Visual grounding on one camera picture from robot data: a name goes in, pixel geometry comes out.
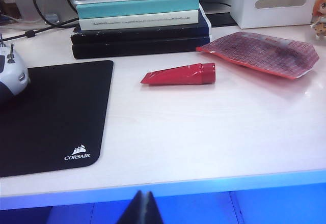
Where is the white storage box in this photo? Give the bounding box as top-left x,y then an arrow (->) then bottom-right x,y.
230,0 -> 324,30

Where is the white hardcover book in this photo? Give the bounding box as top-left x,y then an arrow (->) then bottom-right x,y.
78,10 -> 200,31

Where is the orange-haired anime figurine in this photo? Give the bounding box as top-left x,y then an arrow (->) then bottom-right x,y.
309,0 -> 326,40

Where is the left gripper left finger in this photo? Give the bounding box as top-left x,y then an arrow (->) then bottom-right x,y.
116,190 -> 147,224

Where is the grey RC controller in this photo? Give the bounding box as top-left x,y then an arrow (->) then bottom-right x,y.
0,33 -> 31,105

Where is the red patterned pouch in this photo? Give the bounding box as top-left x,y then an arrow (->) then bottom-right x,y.
195,31 -> 320,82

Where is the black hardcover book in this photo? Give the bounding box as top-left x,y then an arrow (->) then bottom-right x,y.
71,36 -> 212,60

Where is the red chili pepper toy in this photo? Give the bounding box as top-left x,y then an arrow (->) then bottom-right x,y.
140,62 -> 217,86

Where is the black monitor cable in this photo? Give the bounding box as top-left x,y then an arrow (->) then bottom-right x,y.
0,0 -> 85,43

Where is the black Corsair mouse pad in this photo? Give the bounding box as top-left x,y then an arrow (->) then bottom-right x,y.
0,60 -> 115,179

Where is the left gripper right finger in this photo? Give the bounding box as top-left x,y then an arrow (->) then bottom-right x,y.
143,190 -> 165,224

